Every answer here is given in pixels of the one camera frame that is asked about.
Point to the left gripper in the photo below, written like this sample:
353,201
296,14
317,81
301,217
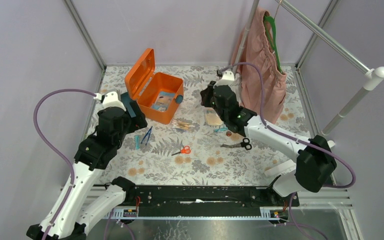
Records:
134,117

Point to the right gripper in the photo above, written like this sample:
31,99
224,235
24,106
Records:
206,94

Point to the blue bandage package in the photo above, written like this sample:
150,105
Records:
163,101

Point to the cotton swab bag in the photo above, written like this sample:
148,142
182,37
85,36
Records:
181,125

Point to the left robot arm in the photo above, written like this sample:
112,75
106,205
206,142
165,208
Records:
68,220

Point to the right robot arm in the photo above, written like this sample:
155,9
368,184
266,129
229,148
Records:
312,156

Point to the orange medicine box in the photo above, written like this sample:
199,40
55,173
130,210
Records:
144,83

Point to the teal tray insert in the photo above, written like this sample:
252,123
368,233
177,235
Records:
127,99

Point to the blue plastic tweezers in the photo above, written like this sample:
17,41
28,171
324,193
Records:
147,136

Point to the teal small tube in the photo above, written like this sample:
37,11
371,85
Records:
137,142

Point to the teal small packet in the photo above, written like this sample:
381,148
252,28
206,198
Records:
222,129

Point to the pink hanging garment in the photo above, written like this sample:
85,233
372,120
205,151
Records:
270,95

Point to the green clothes hanger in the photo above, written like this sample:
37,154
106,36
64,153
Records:
271,34

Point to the white clothes rack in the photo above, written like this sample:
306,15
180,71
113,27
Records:
331,81

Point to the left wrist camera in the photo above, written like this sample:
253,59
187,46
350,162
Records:
112,99

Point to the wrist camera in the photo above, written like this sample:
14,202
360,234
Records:
227,78
112,99

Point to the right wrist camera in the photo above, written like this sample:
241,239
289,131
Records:
227,78

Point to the orange handled scissors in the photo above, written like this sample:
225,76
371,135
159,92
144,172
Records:
184,150

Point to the black handled scissors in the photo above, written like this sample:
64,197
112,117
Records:
245,143

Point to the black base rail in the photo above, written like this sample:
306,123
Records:
164,202

